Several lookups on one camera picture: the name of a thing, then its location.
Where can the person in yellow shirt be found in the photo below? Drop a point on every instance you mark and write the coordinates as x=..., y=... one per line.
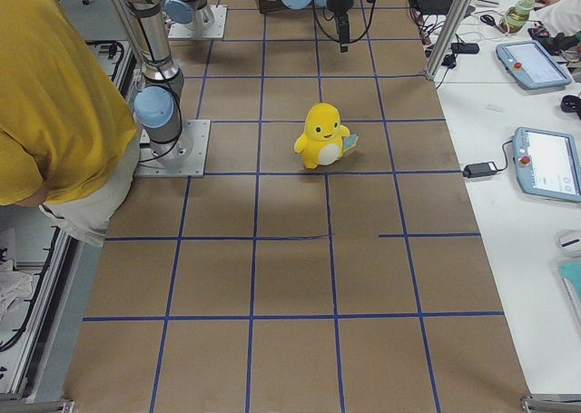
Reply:
x=69, y=143

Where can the near teach pendant tablet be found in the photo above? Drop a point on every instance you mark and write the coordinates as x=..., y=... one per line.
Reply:
x=547, y=164

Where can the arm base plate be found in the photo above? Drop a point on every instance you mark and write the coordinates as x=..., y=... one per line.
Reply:
x=186, y=157
x=194, y=24

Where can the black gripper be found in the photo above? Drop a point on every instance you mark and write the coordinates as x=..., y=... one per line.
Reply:
x=339, y=2

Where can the yellow plush dinosaur toy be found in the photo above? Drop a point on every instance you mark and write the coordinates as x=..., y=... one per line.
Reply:
x=324, y=138

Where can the aluminium frame post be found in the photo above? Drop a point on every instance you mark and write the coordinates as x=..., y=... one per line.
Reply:
x=455, y=15

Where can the black power adapter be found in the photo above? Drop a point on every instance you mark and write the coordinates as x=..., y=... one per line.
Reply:
x=479, y=170

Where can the far teach pendant tablet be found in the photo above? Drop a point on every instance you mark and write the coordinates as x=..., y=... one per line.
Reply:
x=531, y=65

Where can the teal notebook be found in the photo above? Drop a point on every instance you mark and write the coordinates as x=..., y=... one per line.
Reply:
x=569, y=273

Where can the green water bottle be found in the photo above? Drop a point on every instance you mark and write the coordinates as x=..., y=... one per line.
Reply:
x=516, y=16

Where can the teach pendant tablet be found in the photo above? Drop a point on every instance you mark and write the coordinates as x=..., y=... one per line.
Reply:
x=531, y=65
x=547, y=164

